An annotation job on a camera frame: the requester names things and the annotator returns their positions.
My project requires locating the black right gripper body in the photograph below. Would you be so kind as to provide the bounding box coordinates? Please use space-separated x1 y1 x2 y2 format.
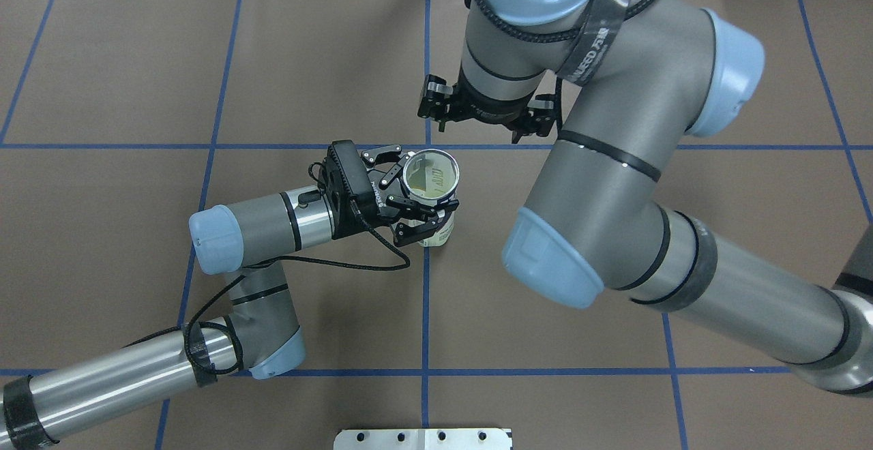
445 80 534 130

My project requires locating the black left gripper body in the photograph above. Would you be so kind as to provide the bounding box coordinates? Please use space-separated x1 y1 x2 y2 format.
333 164 400 241

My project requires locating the white tennis ball can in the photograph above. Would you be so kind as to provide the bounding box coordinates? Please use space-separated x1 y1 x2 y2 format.
401 149 460 248

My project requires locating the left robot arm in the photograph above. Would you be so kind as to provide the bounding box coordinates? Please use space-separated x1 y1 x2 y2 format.
2 147 472 449

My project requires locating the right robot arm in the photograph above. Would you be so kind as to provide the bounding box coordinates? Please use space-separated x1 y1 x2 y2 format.
419 0 872 397

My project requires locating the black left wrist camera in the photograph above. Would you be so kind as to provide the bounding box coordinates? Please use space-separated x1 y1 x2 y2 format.
321 140 369 211

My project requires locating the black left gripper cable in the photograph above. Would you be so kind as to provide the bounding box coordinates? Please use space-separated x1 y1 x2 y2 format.
183 161 413 377

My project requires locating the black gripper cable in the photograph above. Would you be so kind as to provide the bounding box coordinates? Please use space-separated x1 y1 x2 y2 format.
183 161 413 377
462 0 672 46

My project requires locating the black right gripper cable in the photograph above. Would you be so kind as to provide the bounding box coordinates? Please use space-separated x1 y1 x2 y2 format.
462 0 672 46

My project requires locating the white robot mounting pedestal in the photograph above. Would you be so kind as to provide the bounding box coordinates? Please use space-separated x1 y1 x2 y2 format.
333 427 514 449

